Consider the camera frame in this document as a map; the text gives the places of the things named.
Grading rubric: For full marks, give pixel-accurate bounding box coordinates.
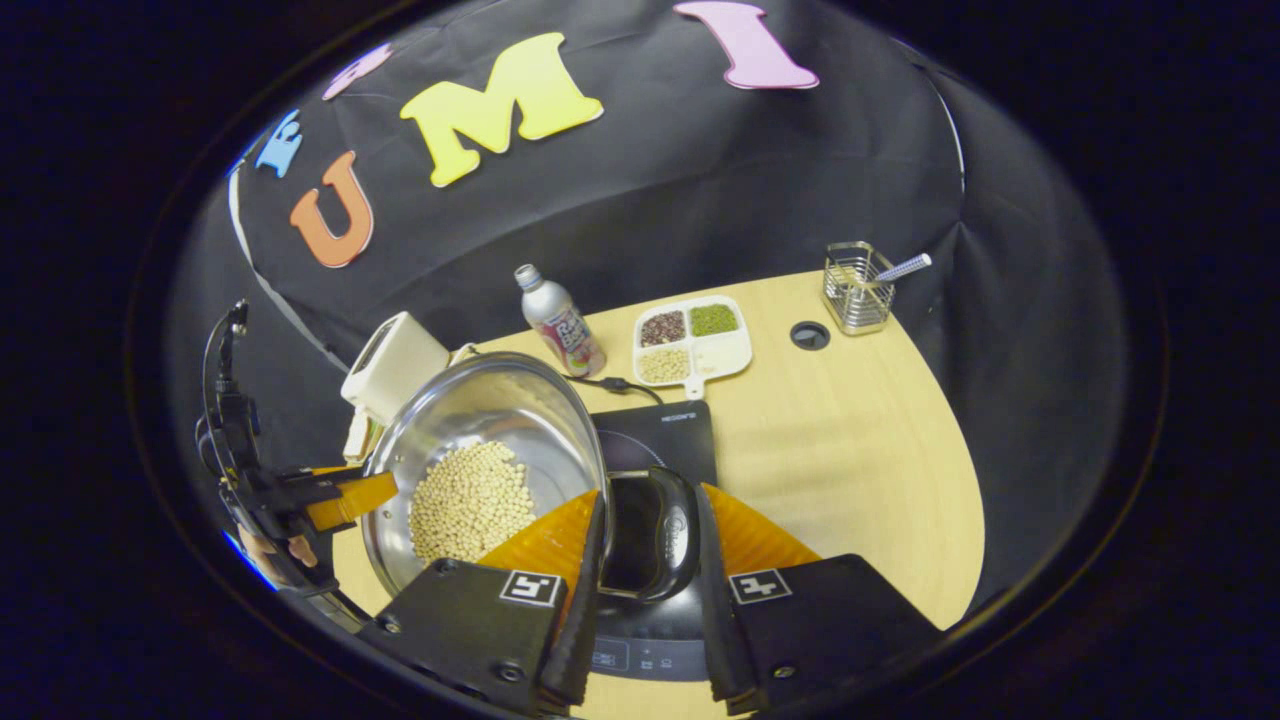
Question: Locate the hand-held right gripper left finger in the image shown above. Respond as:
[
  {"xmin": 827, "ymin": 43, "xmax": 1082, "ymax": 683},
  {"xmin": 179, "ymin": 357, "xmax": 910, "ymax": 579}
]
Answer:
[{"xmin": 357, "ymin": 489, "xmax": 610, "ymax": 717}]

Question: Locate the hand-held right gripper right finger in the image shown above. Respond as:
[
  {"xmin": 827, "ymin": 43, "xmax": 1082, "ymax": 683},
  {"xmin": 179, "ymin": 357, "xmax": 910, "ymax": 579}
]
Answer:
[{"xmin": 694, "ymin": 482, "xmax": 943, "ymax": 717}]

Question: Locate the steel pot with black handles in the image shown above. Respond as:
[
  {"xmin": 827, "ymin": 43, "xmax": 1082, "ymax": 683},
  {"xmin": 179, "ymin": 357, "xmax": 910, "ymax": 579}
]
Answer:
[{"xmin": 360, "ymin": 351, "xmax": 702, "ymax": 603}]

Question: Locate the black induction cooktop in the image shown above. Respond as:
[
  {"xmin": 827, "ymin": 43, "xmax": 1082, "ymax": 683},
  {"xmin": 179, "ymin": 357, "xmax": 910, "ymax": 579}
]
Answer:
[{"xmin": 583, "ymin": 400, "xmax": 723, "ymax": 684}]

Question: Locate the white rectangular sandwich plate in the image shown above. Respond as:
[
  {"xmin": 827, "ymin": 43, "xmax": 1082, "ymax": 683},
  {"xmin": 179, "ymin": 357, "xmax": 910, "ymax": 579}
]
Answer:
[{"xmin": 343, "ymin": 405, "xmax": 387, "ymax": 467}]

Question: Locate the heap of soybeans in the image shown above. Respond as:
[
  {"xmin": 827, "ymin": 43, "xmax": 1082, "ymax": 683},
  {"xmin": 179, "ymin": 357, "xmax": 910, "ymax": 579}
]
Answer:
[{"xmin": 407, "ymin": 441, "xmax": 539, "ymax": 564}]

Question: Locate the white toaster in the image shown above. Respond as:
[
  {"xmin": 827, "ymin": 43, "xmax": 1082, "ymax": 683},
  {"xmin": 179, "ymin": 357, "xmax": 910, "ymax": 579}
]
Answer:
[{"xmin": 340, "ymin": 311, "xmax": 452, "ymax": 427}]

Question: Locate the white divided bean dish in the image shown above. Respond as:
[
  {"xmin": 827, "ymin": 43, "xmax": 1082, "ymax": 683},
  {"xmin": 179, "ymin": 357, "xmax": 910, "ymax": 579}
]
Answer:
[{"xmin": 632, "ymin": 294, "xmax": 754, "ymax": 402}]

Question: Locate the printed aluminium drink bottle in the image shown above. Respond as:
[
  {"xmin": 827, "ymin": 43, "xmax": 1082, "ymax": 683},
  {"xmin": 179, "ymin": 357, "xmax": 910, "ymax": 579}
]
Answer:
[{"xmin": 514, "ymin": 264, "xmax": 608, "ymax": 380}]

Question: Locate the black cooktop power cable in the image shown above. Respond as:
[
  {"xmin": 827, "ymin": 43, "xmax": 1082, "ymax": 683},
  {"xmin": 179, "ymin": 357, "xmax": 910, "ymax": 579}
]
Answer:
[{"xmin": 563, "ymin": 371, "xmax": 665, "ymax": 405}]

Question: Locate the wire utensil holder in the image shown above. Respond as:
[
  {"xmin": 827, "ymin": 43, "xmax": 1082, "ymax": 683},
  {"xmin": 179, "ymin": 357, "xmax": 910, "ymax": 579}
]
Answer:
[{"xmin": 821, "ymin": 241, "xmax": 897, "ymax": 337}]

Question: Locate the metal utensil handle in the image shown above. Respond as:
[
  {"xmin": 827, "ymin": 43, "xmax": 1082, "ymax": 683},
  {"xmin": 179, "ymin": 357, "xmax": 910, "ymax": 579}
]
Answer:
[{"xmin": 868, "ymin": 252, "xmax": 934, "ymax": 289}]

